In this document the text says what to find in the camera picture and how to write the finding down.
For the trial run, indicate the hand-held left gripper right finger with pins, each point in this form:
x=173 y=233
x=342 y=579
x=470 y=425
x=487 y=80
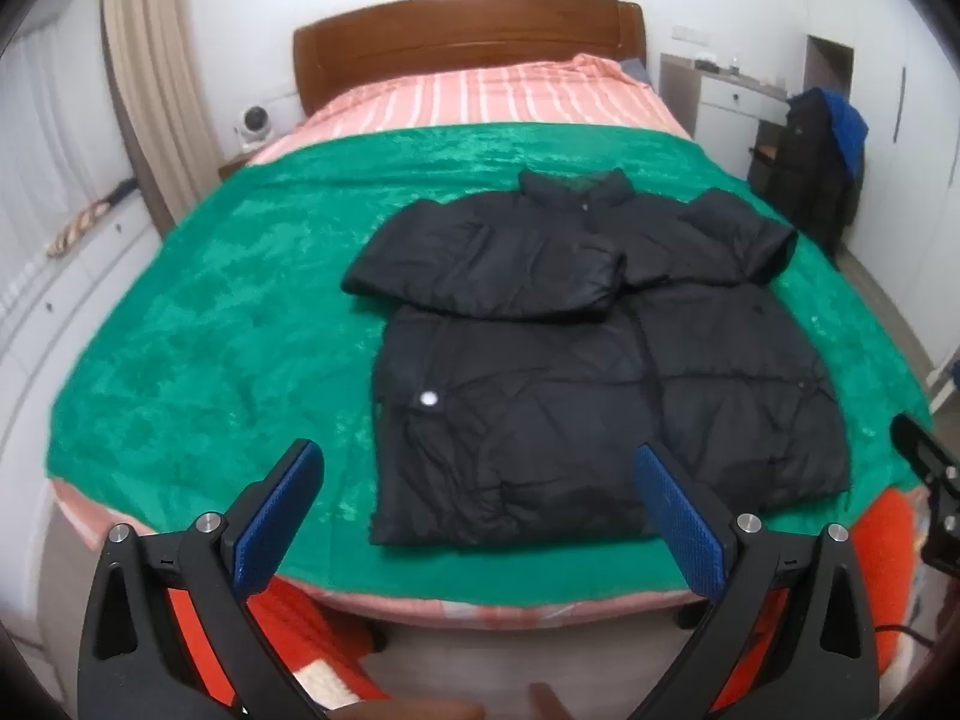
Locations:
x=679 y=514

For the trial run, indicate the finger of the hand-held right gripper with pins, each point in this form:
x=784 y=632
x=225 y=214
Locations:
x=916 y=446

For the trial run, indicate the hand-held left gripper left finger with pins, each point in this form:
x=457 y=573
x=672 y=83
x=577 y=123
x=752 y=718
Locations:
x=281 y=510

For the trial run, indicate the black puffer jacket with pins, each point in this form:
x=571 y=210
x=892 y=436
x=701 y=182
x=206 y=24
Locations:
x=525 y=390

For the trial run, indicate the orange knit clothing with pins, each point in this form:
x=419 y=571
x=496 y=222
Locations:
x=315 y=630

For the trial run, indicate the green plush blanket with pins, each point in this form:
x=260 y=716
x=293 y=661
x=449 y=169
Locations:
x=225 y=315

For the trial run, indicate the white wardrobe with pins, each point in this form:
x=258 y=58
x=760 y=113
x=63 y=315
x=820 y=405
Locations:
x=922 y=165

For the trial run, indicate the black coat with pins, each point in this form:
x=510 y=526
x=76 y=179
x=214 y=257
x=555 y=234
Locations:
x=802 y=165

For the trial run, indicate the white low cabinet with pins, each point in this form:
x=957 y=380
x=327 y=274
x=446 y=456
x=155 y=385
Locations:
x=67 y=292

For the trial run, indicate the blue garment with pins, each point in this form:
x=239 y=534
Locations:
x=844 y=120

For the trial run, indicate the wooden nightstand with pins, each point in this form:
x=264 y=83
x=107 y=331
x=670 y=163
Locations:
x=236 y=163

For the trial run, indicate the white desk fan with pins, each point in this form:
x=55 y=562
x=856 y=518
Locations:
x=251 y=127

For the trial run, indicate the white desk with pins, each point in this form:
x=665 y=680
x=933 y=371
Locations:
x=720 y=94

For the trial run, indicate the pink striped bed sheet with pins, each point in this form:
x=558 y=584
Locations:
x=465 y=97

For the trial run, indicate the beige curtain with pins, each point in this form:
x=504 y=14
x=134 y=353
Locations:
x=150 y=52

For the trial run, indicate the wooden headboard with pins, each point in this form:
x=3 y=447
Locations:
x=450 y=30

